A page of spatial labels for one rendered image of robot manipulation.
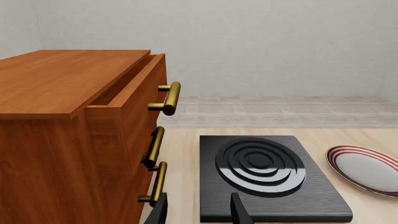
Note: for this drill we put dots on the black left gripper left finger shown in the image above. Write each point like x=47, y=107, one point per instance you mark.
x=159, y=213

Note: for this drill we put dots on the wooden cabinet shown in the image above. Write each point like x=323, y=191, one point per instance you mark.
x=46, y=140

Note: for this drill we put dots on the flat black stove plate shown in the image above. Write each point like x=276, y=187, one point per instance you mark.
x=264, y=177

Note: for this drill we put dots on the white plate with red rings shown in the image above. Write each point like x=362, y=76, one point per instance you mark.
x=367, y=171

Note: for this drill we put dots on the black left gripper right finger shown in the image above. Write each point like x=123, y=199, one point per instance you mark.
x=240, y=213

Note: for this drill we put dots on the open wooden drawer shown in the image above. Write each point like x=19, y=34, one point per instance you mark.
x=130, y=98

